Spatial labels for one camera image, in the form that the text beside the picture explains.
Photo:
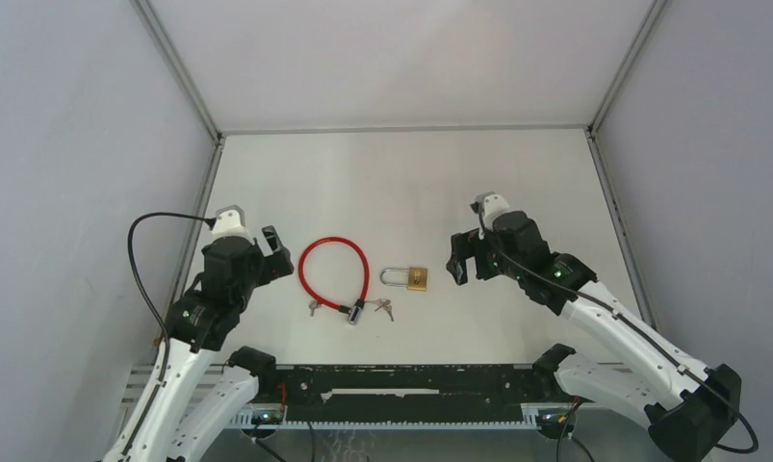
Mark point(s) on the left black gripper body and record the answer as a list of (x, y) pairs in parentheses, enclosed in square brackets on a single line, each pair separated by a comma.
[(240, 295)]

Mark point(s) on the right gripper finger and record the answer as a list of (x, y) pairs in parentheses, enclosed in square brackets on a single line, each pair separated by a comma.
[(456, 266), (466, 243)]

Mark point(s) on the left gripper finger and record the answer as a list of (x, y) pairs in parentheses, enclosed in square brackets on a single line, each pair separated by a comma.
[(275, 266), (273, 240)]

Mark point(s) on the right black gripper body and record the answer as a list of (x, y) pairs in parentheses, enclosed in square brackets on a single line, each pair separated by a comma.
[(503, 267)]

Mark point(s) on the brass padlock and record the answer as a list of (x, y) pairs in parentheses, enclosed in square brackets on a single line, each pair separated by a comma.
[(412, 278)]

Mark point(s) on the padlock keys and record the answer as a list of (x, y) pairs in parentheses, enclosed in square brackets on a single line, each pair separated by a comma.
[(384, 305)]

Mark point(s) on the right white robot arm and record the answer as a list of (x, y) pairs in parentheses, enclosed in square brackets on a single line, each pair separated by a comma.
[(686, 406)]

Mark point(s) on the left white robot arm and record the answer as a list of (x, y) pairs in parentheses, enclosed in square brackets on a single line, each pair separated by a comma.
[(162, 427)]

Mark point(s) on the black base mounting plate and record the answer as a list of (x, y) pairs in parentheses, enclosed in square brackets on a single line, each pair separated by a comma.
[(407, 389)]

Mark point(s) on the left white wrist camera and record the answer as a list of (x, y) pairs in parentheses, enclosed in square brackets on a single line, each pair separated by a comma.
[(230, 222)]

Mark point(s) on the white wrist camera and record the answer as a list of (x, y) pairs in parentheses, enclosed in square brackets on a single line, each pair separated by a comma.
[(489, 206), (230, 222)]

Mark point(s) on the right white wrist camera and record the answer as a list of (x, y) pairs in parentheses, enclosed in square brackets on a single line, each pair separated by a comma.
[(489, 206)]

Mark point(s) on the red cable bike lock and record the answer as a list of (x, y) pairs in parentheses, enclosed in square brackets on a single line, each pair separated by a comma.
[(335, 271)]

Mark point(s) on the aluminium frame rails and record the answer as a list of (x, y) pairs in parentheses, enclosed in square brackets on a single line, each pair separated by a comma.
[(381, 121)]

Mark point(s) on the white slotted cable duct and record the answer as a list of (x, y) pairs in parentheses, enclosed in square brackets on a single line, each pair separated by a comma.
[(512, 418)]

